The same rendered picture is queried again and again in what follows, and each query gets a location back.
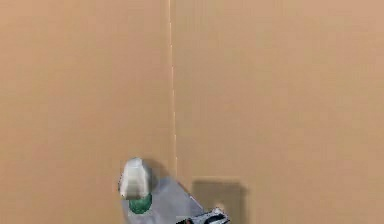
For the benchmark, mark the white lamp with green base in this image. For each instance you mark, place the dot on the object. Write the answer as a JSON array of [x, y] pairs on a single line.
[[135, 180]]

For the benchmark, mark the black and white small object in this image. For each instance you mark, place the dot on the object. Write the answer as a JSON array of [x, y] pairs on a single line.
[[213, 216]]

